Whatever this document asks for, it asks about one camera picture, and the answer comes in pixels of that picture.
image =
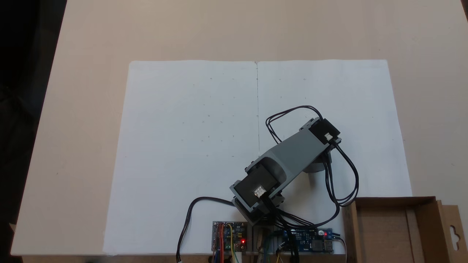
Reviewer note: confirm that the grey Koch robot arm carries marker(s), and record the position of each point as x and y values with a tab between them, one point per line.
292	153

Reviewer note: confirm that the white paper sheet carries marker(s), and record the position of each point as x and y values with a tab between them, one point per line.
175	146
329	91

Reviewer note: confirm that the brown cardboard box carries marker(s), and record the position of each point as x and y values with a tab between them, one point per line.
380	237

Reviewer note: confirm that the blue circuit board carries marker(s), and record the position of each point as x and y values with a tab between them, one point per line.
310	243

